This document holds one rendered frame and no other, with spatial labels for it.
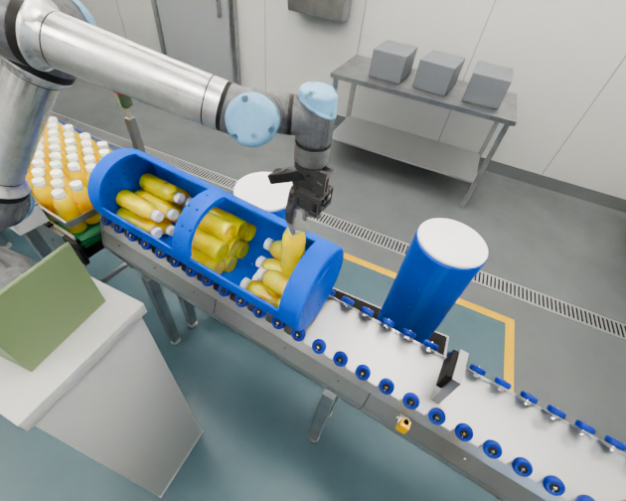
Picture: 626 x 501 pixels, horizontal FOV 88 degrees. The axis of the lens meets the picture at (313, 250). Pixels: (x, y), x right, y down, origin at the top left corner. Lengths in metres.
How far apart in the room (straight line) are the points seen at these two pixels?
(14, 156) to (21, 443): 1.63
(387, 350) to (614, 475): 0.66
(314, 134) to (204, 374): 1.66
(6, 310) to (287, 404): 1.46
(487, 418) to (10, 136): 1.32
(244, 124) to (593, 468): 1.22
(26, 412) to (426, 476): 1.70
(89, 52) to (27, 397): 0.66
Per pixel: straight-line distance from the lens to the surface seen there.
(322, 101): 0.64
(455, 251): 1.36
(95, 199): 1.35
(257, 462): 1.91
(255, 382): 2.02
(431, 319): 1.57
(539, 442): 1.22
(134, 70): 0.57
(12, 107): 0.84
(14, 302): 0.83
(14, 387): 0.95
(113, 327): 0.93
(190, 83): 0.55
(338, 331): 1.11
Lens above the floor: 1.88
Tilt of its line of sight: 46 degrees down
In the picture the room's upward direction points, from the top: 8 degrees clockwise
